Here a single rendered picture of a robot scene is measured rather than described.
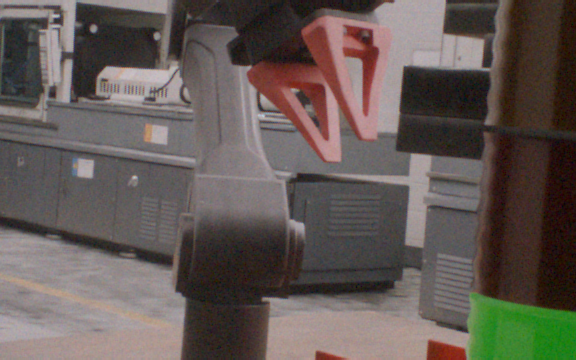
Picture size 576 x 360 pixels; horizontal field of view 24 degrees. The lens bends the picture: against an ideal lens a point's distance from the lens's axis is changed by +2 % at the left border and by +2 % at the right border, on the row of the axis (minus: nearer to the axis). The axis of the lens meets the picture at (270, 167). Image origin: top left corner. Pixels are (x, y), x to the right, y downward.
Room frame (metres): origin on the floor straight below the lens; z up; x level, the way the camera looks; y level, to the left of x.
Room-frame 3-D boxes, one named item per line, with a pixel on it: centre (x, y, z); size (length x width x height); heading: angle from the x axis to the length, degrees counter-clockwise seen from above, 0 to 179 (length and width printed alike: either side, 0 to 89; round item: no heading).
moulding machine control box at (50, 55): (9.36, 1.58, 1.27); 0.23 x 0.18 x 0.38; 130
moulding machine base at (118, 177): (9.82, 1.29, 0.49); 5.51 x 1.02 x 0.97; 40
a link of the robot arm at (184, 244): (0.95, 0.02, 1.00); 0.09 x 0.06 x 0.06; 99
